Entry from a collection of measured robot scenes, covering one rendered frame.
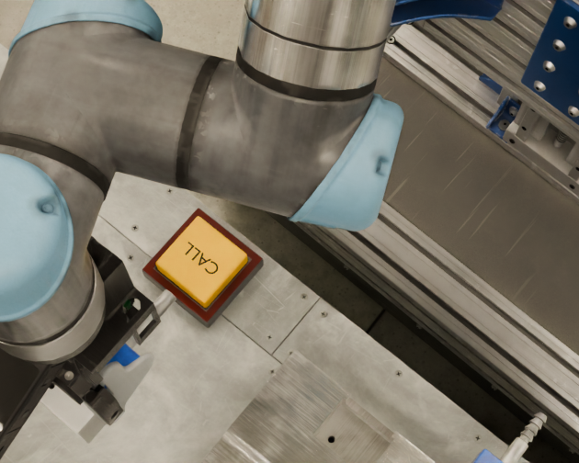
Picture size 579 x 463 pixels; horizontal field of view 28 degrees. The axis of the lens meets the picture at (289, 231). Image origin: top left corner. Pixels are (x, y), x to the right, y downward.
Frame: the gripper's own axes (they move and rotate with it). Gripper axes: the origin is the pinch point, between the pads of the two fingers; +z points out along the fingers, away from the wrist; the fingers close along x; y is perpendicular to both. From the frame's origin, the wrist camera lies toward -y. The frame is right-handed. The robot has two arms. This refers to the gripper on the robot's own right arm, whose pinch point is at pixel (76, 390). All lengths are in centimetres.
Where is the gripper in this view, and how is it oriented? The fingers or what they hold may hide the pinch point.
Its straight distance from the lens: 90.9
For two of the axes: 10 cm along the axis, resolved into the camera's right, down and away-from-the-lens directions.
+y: 6.4, -7.3, 2.5
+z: -0.1, 3.2, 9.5
